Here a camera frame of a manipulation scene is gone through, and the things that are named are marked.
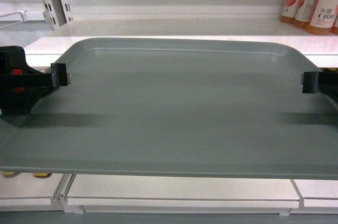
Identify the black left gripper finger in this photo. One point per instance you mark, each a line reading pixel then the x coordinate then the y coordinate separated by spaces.
pixel 58 77

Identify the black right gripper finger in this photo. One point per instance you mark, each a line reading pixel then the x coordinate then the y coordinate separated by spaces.
pixel 316 81

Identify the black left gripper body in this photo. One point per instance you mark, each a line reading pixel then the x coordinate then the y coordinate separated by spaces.
pixel 17 102

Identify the grey silver serving tray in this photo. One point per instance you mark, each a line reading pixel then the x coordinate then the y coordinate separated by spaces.
pixel 203 108

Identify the white upper store shelf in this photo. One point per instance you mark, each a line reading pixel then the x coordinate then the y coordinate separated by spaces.
pixel 43 46

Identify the orange C100 juice bottle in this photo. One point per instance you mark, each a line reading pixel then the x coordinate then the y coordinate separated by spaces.
pixel 323 17

